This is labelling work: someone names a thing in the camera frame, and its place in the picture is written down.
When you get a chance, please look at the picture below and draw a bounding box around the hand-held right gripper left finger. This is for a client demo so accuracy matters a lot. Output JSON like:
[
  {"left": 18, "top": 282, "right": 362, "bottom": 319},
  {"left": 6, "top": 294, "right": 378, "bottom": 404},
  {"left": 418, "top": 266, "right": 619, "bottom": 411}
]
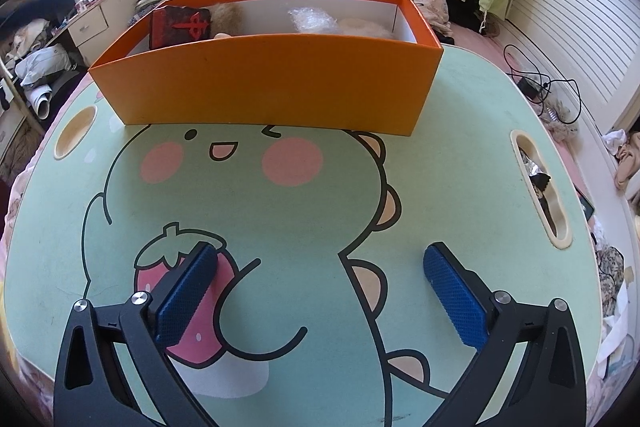
[{"left": 52, "top": 241, "right": 221, "bottom": 427}]

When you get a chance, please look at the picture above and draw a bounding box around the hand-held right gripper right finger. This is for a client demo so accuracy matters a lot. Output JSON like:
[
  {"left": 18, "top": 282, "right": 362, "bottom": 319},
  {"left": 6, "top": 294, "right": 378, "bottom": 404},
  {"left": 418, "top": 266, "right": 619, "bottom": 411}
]
[{"left": 422, "top": 241, "right": 587, "bottom": 427}]

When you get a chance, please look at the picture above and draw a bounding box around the orange cardboard box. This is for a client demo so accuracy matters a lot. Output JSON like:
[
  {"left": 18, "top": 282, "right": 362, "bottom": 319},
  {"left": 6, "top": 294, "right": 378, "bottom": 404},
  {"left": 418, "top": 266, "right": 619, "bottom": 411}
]
[{"left": 88, "top": 0, "right": 445, "bottom": 136}]

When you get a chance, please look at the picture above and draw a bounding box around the dark packet with red cross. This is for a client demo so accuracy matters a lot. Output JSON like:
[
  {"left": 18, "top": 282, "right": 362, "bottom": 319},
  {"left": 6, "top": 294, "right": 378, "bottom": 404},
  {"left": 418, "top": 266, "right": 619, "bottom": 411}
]
[{"left": 148, "top": 5, "right": 212, "bottom": 52}]

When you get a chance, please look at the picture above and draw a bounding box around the brown fluffy scrunchie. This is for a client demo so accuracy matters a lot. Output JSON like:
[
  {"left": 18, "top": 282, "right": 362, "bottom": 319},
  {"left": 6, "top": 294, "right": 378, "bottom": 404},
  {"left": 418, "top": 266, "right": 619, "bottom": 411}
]
[{"left": 210, "top": 3, "right": 247, "bottom": 38}]

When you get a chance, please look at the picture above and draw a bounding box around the white fluffy scrunchie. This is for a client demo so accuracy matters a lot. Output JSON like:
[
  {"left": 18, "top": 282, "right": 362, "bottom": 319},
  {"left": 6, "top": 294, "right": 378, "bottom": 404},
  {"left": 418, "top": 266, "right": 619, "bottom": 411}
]
[{"left": 336, "top": 18, "right": 396, "bottom": 40}]

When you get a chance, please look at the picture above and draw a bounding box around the clear plastic bag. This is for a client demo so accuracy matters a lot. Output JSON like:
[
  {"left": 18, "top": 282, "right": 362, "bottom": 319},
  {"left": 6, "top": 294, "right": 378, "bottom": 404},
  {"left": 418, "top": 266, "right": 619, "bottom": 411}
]
[{"left": 287, "top": 7, "right": 337, "bottom": 32}]

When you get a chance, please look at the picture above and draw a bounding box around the green cartoon printed desktop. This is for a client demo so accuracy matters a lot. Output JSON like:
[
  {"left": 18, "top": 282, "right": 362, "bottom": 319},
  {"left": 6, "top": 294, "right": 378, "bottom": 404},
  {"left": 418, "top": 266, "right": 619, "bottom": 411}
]
[{"left": 0, "top": 44, "right": 603, "bottom": 427}]

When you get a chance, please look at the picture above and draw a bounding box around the silver black wrapper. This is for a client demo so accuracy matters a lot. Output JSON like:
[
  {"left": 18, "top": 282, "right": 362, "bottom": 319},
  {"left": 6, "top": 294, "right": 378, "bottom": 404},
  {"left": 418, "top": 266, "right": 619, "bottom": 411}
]
[{"left": 520, "top": 147, "right": 552, "bottom": 198}]

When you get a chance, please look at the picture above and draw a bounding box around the dark phone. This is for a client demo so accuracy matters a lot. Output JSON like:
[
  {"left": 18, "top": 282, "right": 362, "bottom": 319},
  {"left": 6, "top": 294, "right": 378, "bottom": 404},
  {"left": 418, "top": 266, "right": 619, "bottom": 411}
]
[{"left": 574, "top": 186, "right": 597, "bottom": 221}]

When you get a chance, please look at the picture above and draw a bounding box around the floral cloth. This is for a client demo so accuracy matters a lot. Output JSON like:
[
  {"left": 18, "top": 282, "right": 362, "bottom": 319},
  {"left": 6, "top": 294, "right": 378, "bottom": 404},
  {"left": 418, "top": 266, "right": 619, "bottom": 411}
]
[{"left": 594, "top": 232, "right": 632, "bottom": 319}]

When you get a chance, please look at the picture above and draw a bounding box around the grey fluffy toy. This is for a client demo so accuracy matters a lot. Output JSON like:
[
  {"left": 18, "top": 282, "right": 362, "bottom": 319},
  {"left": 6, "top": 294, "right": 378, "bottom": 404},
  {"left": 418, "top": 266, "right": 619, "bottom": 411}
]
[{"left": 546, "top": 99, "right": 577, "bottom": 141}]

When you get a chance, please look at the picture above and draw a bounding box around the beige cloth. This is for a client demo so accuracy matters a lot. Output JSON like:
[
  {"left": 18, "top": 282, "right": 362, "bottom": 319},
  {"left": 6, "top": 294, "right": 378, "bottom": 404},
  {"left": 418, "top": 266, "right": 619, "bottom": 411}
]
[{"left": 614, "top": 132, "right": 640, "bottom": 204}]

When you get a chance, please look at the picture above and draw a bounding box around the black power adapter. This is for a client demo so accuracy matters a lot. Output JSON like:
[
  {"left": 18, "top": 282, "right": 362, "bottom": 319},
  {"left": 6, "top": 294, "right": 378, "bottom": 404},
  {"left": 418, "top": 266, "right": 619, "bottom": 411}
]
[{"left": 517, "top": 77, "right": 548, "bottom": 101}]

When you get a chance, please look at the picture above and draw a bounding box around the white cloth bundle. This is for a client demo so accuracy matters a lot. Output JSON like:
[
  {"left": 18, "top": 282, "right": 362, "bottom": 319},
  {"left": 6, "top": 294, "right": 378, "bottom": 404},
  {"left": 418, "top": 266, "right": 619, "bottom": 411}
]
[{"left": 14, "top": 44, "right": 74, "bottom": 88}]

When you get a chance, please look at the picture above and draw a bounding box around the white dresser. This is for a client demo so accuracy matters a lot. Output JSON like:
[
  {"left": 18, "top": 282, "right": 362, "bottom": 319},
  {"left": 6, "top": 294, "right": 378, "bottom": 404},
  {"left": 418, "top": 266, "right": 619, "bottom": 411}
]
[{"left": 47, "top": 0, "right": 141, "bottom": 62}]

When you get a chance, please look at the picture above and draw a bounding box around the white louvered door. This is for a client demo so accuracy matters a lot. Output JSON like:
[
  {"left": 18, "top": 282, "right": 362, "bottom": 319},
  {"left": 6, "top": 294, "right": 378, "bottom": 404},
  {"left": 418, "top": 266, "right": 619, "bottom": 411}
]
[{"left": 505, "top": 0, "right": 640, "bottom": 132}]

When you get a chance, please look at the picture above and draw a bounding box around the black charger with cable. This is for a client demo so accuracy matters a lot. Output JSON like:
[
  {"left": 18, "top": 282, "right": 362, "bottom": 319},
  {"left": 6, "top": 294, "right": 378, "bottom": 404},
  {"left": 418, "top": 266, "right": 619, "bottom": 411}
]
[{"left": 502, "top": 44, "right": 583, "bottom": 125}]

